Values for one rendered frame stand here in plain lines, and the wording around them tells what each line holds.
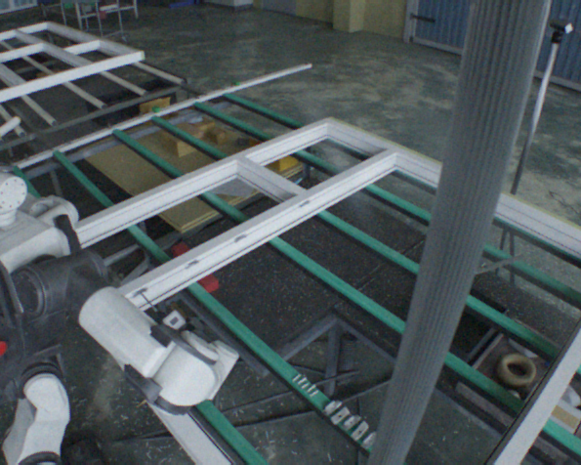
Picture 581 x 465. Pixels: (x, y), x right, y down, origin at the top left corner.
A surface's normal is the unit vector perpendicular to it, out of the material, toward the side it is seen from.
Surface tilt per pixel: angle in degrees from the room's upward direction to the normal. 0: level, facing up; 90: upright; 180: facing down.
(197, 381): 76
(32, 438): 90
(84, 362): 0
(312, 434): 0
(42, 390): 90
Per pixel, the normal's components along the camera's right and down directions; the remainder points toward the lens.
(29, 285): -0.45, 0.18
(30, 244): 0.69, -0.43
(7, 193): 0.90, 0.32
